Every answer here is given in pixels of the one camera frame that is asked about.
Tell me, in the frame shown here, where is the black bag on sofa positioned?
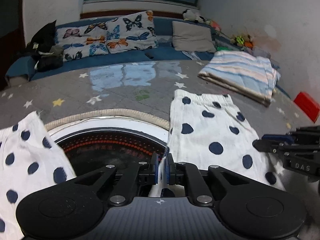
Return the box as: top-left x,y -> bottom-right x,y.
26,21 -> 64,73

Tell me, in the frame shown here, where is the black white plush toy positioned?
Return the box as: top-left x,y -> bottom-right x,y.
182,9 -> 206,24

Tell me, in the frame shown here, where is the white navy polka dot garment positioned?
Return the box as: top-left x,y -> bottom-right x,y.
1,89 -> 283,239

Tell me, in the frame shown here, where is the blue sofa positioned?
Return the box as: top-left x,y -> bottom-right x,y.
4,17 -> 292,99

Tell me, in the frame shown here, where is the round induction cooker in table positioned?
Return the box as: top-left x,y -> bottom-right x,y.
45,108 -> 170,176

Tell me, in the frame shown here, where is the colourful toy pile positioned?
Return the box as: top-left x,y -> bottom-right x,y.
230,34 -> 254,49

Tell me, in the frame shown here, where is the grey plain cushion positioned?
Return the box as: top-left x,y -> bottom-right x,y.
172,21 -> 216,53

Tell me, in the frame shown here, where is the butterfly print cushion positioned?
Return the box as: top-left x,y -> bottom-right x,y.
55,10 -> 158,62

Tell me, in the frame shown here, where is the folded striped blanket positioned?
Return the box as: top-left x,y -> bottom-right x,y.
198,50 -> 280,107

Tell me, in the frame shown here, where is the red box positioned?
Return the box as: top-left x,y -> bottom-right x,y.
294,92 -> 320,123

